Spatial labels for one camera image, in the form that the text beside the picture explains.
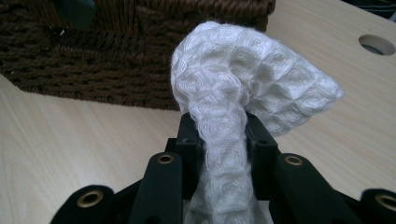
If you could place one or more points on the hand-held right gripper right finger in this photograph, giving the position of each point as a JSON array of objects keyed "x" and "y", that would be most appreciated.
[{"x": 263, "y": 155}]

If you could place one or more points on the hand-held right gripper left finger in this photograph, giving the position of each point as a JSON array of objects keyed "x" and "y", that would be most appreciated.
[{"x": 190, "y": 149}]

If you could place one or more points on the white waffle cloth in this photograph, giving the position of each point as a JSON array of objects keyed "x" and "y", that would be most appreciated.
[{"x": 233, "y": 77}]

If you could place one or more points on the brown wicker basket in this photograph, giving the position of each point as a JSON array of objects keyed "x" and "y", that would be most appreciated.
[{"x": 93, "y": 77}]

